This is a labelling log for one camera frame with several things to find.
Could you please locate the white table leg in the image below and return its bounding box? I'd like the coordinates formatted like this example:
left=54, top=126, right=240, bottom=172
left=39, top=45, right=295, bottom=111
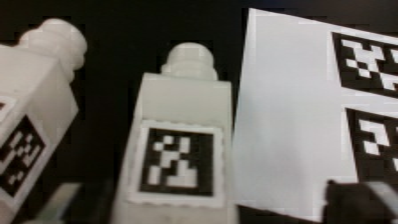
left=0, top=19, right=87, bottom=216
left=111, top=42, right=237, bottom=224

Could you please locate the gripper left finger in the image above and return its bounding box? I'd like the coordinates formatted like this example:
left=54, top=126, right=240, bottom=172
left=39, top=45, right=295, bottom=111
left=24, top=181, right=114, bottom=224

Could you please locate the white sheet with markers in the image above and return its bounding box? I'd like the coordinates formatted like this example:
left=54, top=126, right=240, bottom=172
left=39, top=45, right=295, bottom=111
left=233, top=10, right=398, bottom=221

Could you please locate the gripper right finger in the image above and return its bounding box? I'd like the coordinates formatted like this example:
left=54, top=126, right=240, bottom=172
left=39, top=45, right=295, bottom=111
left=322, top=181, right=398, bottom=224

